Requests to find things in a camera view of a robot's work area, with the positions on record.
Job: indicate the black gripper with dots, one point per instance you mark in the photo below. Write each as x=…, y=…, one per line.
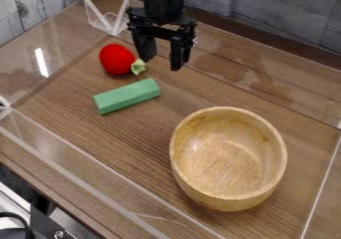
x=178, y=31

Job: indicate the red plush fruit green stem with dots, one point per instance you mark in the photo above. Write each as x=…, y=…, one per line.
x=119, y=60

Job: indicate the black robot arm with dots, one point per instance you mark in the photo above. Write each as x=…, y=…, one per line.
x=161, y=20

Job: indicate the green rectangular block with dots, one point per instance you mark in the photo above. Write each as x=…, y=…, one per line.
x=126, y=96

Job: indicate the light wooden bowl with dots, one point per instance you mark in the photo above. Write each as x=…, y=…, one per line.
x=227, y=158

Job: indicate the clear acrylic tray enclosure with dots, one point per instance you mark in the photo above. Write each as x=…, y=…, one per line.
x=102, y=165

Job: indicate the black bracket bottom left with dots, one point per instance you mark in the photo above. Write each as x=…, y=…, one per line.
x=44, y=227

